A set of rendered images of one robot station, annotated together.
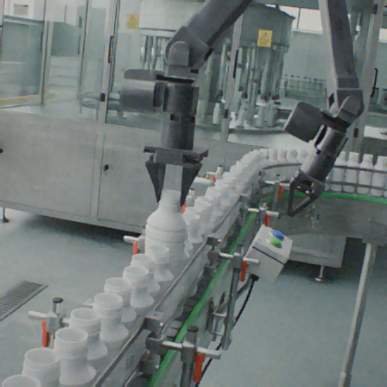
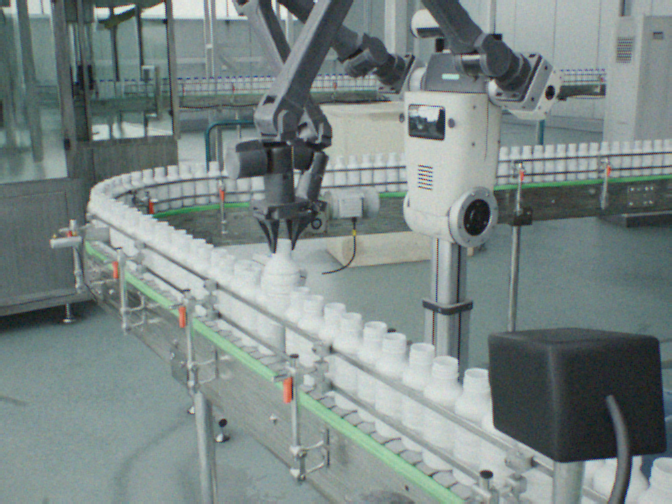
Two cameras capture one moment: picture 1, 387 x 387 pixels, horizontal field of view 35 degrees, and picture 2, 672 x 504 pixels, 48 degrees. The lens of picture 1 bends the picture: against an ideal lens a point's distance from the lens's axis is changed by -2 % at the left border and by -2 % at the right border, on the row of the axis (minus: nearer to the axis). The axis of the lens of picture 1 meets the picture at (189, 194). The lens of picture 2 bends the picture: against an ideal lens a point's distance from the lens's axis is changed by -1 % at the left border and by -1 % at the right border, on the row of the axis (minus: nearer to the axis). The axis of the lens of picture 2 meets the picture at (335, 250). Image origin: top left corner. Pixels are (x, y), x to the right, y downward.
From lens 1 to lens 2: 0.97 m
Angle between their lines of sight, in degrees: 44
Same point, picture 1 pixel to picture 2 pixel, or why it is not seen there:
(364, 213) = (186, 226)
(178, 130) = (290, 186)
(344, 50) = not seen: hidden behind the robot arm
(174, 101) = (284, 162)
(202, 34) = (298, 101)
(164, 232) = (293, 276)
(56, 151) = not seen: outside the picture
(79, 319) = (400, 340)
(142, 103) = (258, 170)
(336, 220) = not seen: hidden behind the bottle
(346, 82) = (314, 111)
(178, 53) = (288, 120)
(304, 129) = (302, 159)
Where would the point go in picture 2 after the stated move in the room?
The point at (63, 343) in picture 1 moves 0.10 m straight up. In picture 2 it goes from (428, 353) to (430, 289)
